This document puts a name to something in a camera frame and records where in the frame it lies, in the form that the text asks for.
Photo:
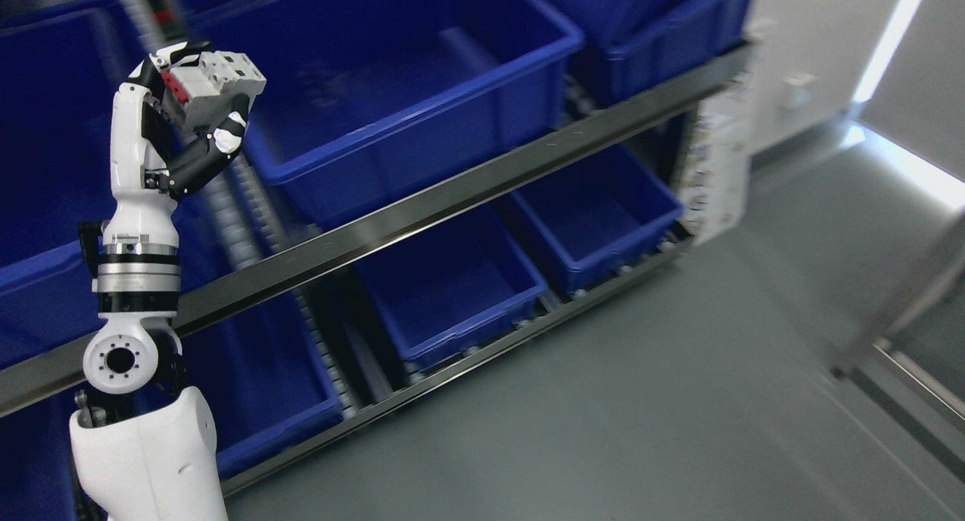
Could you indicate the blue bin lower left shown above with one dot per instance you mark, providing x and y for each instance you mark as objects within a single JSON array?
[{"x": 260, "y": 373}]

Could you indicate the grey red circuit breaker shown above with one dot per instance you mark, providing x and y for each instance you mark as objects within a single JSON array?
[{"x": 202, "y": 90}]

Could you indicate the large blue bin upper middle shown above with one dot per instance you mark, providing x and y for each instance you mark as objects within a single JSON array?
[{"x": 369, "y": 101}]

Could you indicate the blue bin upper left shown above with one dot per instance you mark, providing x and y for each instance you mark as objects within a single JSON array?
[{"x": 60, "y": 67}]

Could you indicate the black metal shelf rack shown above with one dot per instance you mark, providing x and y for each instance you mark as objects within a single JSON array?
[{"x": 457, "y": 196}]

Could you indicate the blue bin upper right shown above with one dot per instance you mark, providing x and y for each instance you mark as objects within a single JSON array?
[{"x": 633, "y": 45}]

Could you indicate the white labelled shelf side panel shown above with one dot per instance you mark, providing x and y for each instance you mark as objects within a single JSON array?
[{"x": 715, "y": 182}]

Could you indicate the blue bin lower right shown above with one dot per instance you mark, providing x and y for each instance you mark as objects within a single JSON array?
[{"x": 584, "y": 222}]

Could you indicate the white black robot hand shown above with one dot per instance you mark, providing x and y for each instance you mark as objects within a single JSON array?
[{"x": 154, "y": 164}]

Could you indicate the blue bin lower middle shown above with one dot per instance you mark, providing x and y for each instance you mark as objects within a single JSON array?
[{"x": 451, "y": 287}]

